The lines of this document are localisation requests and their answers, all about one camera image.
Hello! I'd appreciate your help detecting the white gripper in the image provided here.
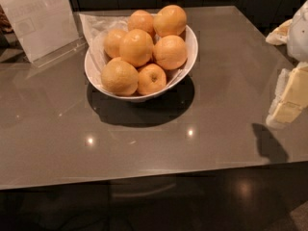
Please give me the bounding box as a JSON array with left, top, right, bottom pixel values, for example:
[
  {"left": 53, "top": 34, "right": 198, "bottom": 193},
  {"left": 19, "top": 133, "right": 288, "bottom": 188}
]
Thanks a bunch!
[{"left": 266, "top": 0, "right": 308, "bottom": 129}]

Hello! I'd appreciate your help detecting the white ceramic bowl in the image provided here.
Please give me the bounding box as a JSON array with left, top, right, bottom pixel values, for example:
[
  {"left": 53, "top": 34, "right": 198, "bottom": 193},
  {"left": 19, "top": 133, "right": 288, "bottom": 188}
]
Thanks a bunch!
[{"left": 85, "top": 26, "right": 198, "bottom": 102}]

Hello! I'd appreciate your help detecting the white paper bowl liner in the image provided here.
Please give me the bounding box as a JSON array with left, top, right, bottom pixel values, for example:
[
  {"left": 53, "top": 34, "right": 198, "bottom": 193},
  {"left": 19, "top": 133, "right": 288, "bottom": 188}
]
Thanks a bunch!
[{"left": 78, "top": 13, "right": 191, "bottom": 89}]

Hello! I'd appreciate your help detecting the orange front right with navel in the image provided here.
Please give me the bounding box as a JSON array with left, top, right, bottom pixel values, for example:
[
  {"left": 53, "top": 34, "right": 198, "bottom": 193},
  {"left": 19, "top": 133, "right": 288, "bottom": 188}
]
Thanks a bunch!
[{"left": 138, "top": 64, "right": 167, "bottom": 95}]

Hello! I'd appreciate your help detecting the orange top back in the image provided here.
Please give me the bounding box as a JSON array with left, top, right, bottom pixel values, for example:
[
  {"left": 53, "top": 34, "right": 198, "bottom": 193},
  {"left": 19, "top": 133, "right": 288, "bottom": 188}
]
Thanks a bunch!
[{"left": 127, "top": 10, "right": 155, "bottom": 38}]

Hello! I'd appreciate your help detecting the clear acrylic sign holder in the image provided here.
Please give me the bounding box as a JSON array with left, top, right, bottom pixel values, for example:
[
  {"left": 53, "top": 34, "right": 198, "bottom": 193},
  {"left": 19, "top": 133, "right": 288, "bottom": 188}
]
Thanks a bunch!
[{"left": 0, "top": 0, "right": 86, "bottom": 67}]

